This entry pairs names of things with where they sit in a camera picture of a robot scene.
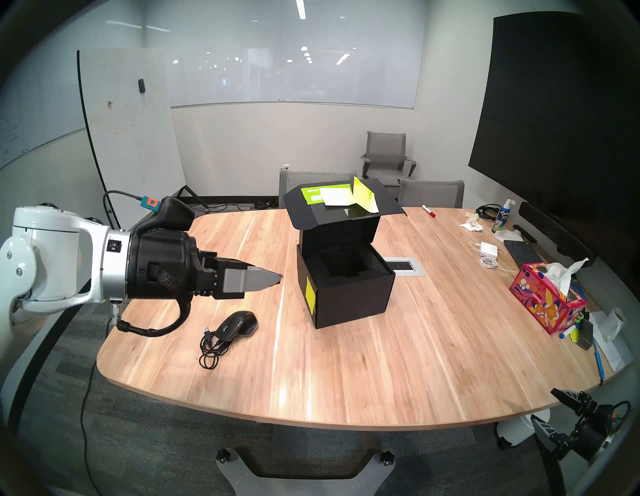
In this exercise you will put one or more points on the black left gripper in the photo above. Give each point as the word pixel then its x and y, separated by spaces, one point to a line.
pixel 160 265

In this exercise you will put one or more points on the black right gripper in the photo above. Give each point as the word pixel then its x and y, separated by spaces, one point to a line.
pixel 595 432

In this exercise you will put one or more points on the black computer mouse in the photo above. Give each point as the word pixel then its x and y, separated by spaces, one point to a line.
pixel 239 324

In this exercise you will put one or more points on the black cardboard box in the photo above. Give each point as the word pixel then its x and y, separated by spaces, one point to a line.
pixel 355 300

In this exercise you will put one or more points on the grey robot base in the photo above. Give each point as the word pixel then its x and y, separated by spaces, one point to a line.
pixel 305 482

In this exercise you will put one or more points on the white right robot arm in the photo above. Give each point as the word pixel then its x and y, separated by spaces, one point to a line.
pixel 595 475

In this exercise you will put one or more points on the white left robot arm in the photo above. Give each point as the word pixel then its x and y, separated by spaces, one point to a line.
pixel 50 260

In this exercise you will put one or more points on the colourful floral tissue box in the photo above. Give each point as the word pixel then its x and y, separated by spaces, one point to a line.
pixel 540 300

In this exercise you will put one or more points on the blue pen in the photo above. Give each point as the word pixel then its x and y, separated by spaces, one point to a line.
pixel 599 362

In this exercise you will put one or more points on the yellow-green sticky note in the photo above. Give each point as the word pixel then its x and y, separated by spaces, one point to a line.
pixel 365 197
pixel 310 297

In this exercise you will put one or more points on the blue whiteboard marker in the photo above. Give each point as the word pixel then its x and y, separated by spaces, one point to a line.
pixel 567 333

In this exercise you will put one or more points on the white paper sheets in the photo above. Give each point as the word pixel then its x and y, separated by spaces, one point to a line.
pixel 617 352

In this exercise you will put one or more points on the dark whiteboard eraser block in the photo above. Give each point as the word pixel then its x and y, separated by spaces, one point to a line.
pixel 586 332

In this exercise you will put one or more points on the grey mesh office chair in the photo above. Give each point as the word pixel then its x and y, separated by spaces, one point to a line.
pixel 435 195
pixel 292 185

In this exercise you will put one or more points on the white mug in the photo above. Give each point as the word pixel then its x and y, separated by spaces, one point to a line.
pixel 612 322

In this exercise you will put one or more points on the pale yellow sticky note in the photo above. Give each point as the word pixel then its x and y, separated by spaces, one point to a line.
pixel 337 196

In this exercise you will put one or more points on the silver table power grommet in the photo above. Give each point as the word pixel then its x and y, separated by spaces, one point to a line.
pixel 410 266

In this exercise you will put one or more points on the black keyboard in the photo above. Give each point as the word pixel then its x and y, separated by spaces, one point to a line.
pixel 522 253

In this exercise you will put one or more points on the mobile whiteboard on stand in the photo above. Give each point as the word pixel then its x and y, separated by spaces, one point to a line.
pixel 130 150

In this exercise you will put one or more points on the black video conference bar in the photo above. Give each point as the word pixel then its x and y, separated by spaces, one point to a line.
pixel 555 232

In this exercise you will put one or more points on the grey office chair with armrests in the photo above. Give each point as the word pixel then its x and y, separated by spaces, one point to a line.
pixel 385 155

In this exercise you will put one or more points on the crumpled white tissue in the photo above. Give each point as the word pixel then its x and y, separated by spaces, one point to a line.
pixel 472 225
pixel 507 235

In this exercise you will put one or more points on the red whiteboard marker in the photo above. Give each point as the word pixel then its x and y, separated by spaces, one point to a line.
pixel 428 211

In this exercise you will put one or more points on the whiteboard cleaner spray bottle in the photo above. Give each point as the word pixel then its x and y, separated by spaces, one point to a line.
pixel 502 217

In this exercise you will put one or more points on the linear ceiling light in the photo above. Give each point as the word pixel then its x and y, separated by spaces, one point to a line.
pixel 301 9

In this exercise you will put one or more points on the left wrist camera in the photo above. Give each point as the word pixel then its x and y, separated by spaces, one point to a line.
pixel 170 215

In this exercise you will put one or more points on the glass wall whiteboard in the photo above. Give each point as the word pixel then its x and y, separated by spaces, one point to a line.
pixel 300 75

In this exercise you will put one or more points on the wall whiteboard with writing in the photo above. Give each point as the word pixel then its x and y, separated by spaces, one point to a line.
pixel 40 100

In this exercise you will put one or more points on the large black wall display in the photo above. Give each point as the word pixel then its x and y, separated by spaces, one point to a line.
pixel 550 125

